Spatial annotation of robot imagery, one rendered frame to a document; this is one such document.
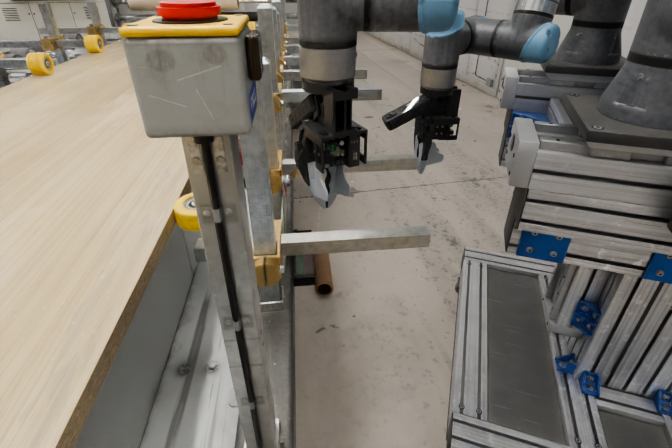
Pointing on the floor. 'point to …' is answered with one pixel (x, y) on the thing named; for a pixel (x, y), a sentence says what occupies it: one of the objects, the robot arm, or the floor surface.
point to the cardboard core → (323, 274)
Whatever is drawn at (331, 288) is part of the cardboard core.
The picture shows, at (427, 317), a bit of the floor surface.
